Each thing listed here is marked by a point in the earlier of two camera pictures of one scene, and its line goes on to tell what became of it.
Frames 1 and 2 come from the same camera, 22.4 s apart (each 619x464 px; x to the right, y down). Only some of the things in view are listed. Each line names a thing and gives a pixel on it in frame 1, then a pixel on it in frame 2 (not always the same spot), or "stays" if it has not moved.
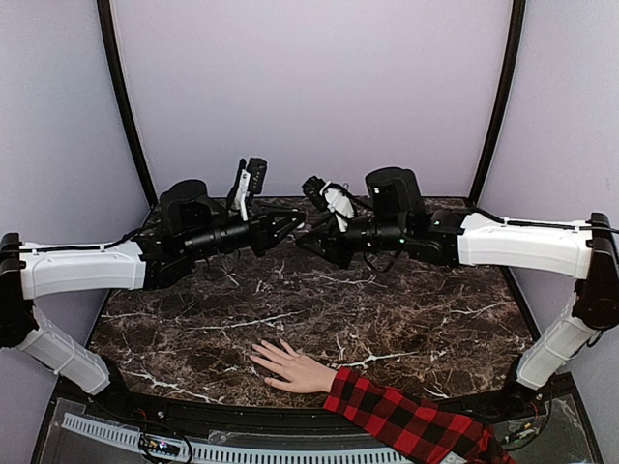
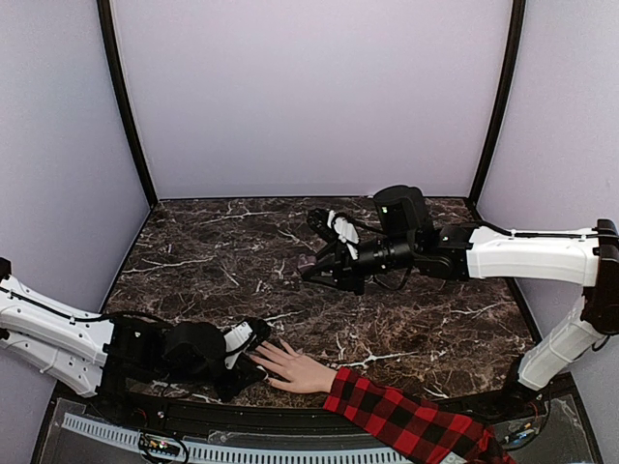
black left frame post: [109, 31] stays
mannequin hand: [304, 375] stays
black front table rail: [213, 416] stays
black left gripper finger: [280, 229] -> [243, 375]
